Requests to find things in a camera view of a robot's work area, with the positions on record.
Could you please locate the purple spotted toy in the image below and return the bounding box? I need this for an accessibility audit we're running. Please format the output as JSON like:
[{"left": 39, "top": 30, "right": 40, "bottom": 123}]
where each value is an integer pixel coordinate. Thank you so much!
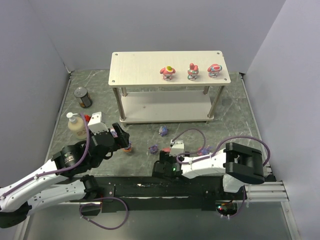
[{"left": 110, "top": 128, "right": 118, "bottom": 138}]

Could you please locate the purple white toy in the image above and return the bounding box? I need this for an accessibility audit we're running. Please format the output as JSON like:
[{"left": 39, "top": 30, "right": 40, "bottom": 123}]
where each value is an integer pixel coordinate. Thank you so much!
[{"left": 158, "top": 125, "right": 168, "bottom": 137}]

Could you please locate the pink toy yellow hat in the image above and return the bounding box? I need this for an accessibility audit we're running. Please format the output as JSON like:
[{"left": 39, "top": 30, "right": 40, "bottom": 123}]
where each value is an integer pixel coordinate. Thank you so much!
[{"left": 160, "top": 65, "right": 176, "bottom": 81}]

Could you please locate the red bunny ear toy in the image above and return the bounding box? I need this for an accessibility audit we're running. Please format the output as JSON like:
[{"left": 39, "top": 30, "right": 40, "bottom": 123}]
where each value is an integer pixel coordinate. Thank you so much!
[{"left": 187, "top": 63, "right": 199, "bottom": 81}]

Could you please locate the pink blue goggles toy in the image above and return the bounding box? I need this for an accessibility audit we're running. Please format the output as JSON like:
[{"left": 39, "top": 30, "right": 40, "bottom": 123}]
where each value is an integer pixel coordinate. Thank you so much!
[{"left": 207, "top": 63, "right": 223, "bottom": 78}]

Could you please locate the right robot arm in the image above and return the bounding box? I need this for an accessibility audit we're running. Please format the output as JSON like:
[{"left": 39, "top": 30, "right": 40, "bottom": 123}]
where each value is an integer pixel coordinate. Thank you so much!
[{"left": 152, "top": 140, "right": 265, "bottom": 193}]

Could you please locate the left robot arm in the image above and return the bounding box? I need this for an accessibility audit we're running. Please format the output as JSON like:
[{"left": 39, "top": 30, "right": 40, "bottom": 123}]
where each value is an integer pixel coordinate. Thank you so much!
[{"left": 0, "top": 123, "right": 130, "bottom": 229}]

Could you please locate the white two-tier shelf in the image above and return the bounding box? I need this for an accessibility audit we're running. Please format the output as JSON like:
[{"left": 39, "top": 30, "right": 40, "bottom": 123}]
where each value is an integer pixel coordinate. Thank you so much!
[{"left": 108, "top": 50, "right": 231, "bottom": 125}]

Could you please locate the orange base purple toy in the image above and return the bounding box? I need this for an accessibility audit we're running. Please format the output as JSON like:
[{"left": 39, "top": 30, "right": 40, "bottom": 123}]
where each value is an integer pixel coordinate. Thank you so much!
[{"left": 123, "top": 142, "right": 132, "bottom": 153}]

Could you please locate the beige pump lotion bottle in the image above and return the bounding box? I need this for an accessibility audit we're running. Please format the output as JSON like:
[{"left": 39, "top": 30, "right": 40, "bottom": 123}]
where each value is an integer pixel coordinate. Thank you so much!
[{"left": 66, "top": 112, "right": 87, "bottom": 140}]

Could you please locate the pink purple lying toy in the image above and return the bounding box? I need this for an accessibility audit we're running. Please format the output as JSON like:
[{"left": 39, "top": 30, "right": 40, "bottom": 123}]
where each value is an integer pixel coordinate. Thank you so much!
[{"left": 197, "top": 145, "right": 213, "bottom": 156}]

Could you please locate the dark soda can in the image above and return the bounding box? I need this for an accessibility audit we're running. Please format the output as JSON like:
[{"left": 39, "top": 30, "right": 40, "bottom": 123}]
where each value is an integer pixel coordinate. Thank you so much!
[{"left": 73, "top": 87, "right": 93, "bottom": 108}]

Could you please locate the black front base bar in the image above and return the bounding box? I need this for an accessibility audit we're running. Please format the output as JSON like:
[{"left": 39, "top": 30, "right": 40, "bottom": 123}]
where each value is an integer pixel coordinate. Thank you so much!
[{"left": 88, "top": 176, "right": 247, "bottom": 213}]

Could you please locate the small electronics board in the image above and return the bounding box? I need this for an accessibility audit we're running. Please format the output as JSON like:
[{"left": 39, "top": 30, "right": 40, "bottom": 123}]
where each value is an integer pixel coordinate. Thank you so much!
[{"left": 215, "top": 201, "right": 238, "bottom": 217}]

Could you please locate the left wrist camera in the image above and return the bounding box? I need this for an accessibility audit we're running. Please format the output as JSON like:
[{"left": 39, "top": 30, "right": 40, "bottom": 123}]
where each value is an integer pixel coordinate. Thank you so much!
[{"left": 84, "top": 111, "right": 109, "bottom": 135}]

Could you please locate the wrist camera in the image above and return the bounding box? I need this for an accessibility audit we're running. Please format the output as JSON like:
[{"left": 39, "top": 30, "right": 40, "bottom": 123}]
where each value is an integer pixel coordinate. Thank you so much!
[
  {"left": 84, "top": 111, "right": 109, "bottom": 135},
  {"left": 169, "top": 139, "right": 185, "bottom": 157}
]

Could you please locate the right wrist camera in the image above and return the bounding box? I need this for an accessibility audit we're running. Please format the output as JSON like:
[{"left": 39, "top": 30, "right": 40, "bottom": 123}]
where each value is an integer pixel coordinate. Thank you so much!
[{"left": 169, "top": 139, "right": 185, "bottom": 157}]

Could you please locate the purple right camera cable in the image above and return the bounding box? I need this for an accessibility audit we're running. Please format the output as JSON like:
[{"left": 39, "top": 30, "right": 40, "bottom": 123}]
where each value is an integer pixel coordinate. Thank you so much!
[{"left": 172, "top": 128, "right": 272, "bottom": 218}]

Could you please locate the purple camera cable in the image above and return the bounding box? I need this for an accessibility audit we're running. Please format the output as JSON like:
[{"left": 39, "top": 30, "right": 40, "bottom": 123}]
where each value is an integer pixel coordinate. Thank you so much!
[
  {"left": 172, "top": 128, "right": 272, "bottom": 218},
  {"left": 0, "top": 112, "right": 91, "bottom": 201}
]

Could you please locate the purple loop cable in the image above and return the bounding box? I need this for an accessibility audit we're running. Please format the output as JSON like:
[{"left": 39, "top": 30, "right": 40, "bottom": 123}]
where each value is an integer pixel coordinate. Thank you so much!
[{"left": 79, "top": 196, "right": 129, "bottom": 230}]

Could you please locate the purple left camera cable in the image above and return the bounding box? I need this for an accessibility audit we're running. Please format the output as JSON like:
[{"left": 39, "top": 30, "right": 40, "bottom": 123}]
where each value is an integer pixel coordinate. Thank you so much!
[{"left": 0, "top": 112, "right": 91, "bottom": 201}]

